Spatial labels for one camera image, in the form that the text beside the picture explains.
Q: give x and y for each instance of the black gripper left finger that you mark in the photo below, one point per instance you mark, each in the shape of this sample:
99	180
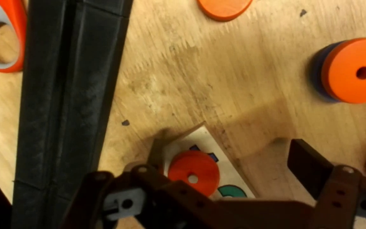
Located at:
103	199

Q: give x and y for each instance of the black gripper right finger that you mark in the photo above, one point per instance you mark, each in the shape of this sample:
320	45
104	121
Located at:
339	191

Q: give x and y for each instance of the orange disc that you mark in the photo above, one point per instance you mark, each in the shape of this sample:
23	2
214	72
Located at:
338	72
197	170
224	9

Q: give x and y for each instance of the wooden peg board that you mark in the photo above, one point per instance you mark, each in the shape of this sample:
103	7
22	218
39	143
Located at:
233	184

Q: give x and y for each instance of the orange disc on blue disc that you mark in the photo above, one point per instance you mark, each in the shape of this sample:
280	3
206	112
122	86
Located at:
338	72

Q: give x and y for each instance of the long black bar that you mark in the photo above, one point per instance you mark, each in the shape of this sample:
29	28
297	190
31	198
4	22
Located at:
73	56

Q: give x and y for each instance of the orange grey scissors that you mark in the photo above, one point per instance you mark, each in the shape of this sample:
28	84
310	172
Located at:
13	32

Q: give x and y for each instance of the orange disc on table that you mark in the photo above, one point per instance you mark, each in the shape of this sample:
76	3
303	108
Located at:
224	9

